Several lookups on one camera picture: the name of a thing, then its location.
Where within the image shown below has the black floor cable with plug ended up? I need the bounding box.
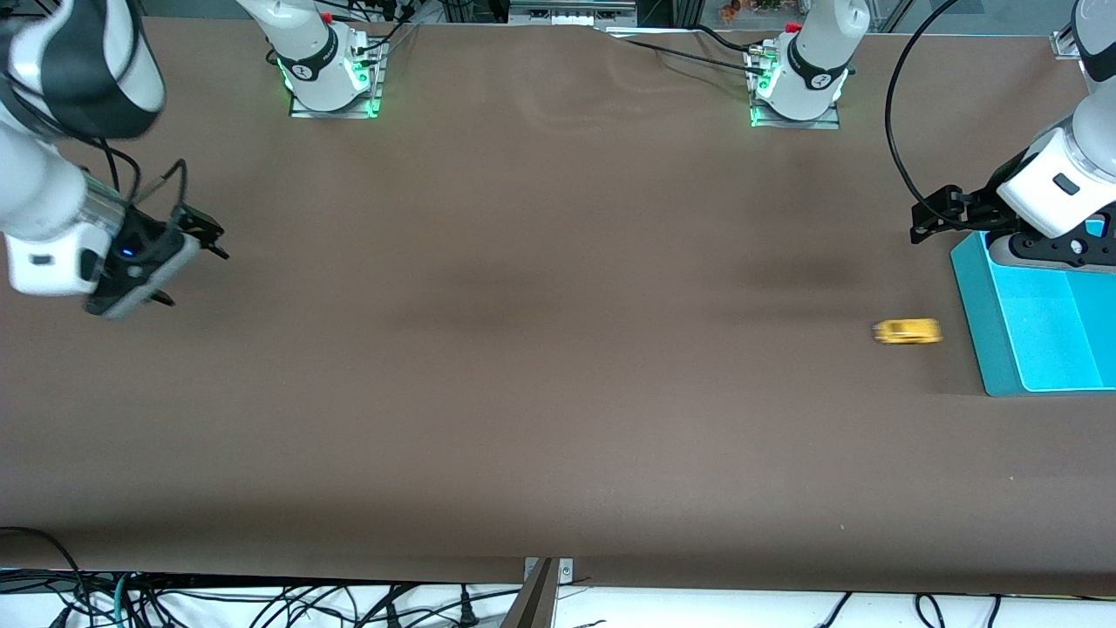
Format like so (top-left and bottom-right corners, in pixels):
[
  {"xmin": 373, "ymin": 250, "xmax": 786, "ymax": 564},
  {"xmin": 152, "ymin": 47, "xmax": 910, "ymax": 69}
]
[{"xmin": 366, "ymin": 586, "xmax": 479, "ymax": 628}]

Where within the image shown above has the small metal table bracket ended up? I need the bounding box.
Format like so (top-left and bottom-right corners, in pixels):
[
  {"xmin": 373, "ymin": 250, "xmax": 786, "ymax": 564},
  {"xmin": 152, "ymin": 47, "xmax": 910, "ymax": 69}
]
[{"xmin": 523, "ymin": 556, "xmax": 575, "ymax": 584}]

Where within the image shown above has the dark table support beam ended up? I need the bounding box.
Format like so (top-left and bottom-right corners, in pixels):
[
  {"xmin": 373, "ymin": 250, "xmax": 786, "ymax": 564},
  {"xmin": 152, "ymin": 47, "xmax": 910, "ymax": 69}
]
[{"xmin": 500, "ymin": 558, "xmax": 560, "ymax": 628}]

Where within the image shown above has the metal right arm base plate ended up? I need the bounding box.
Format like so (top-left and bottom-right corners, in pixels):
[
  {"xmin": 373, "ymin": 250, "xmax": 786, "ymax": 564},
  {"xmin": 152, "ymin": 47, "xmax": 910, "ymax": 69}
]
[{"xmin": 288, "ymin": 35, "xmax": 386, "ymax": 119}]

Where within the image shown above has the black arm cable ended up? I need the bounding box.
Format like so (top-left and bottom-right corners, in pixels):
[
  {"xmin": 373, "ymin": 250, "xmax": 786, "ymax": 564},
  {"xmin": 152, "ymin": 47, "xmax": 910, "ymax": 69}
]
[
  {"xmin": 884, "ymin": 0, "xmax": 956, "ymax": 221},
  {"xmin": 87, "ymin": 131, "xmax": 189, "ymax": 229}
]

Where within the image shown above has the brown table cover sheet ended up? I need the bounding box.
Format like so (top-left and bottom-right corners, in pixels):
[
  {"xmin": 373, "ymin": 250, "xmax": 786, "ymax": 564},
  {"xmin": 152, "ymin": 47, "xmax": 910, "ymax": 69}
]
[{"xmin": 0, "ymin": 19, "xmax": 1116, "ymax": 598}]

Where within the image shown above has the teal plastic bin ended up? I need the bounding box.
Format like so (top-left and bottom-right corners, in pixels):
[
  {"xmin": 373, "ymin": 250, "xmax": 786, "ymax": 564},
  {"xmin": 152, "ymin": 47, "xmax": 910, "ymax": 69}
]
[{"xmin": 949, "ymin": 220, "xmax": 1116, "ymax": 398}]

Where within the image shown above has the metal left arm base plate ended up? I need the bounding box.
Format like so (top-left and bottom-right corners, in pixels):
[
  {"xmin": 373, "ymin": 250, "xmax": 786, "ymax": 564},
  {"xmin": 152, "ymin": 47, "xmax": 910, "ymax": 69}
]
[{"xmin": 748, "ymin": 44, "xmax": 842, "ymax": 130}]

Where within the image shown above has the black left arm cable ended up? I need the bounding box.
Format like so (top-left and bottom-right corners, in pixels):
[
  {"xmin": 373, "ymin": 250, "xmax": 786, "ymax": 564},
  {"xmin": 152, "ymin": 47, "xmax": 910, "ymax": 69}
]
[{"xmin": 884, "ymin": 0, "xmax": 956, "ymax": 221}]

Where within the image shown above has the long black table cable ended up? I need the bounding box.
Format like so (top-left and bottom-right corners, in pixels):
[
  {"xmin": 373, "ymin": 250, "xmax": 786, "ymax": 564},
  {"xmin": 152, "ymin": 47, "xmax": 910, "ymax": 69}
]
[{"xmin": 609, "ymin": 35, "xmax": 761, "ymax": 71}]

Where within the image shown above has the black base connector cable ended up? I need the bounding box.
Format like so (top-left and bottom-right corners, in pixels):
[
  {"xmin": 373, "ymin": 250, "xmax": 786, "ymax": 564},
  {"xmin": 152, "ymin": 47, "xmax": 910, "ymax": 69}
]
[{"xmin": 353, "ymin": 17, "xmax": 421, "ymax": 58}]

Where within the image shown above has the black looped floor cable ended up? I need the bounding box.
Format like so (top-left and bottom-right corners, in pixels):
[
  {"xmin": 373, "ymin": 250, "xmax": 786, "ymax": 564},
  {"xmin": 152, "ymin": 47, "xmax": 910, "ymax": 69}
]
[{"xmin": 0, "ymin": 526, "xmax": 88, "ymax": 628}]

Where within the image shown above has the yellow beetle toy car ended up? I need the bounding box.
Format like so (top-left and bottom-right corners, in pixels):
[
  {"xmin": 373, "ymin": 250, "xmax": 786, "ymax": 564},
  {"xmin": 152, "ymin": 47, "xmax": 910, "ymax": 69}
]
[{"xmin": 872, "ymin": 317, "xmax": 944, "ymax": 346}]

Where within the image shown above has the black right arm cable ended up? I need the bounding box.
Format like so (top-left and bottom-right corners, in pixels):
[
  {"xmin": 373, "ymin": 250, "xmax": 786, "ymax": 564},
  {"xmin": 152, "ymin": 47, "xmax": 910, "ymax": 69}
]
[{"xmin": 87, "ymin": 131, "xmax": 189, "ymax": 229}]

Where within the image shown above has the aluminium frame rail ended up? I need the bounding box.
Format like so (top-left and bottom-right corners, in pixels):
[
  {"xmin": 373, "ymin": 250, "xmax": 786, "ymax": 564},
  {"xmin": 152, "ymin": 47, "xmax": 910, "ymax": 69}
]
[{"xmin": 508, "ymin": 0, "xmax": 639, "ymax": 27}]

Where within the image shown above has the short black table cable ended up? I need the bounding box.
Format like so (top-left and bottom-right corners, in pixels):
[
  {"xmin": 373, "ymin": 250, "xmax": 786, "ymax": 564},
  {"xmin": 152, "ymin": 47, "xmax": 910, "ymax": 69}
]
[{"xmin": 691, "ymin": 24, "xmax": 752, "ymax": 53}]

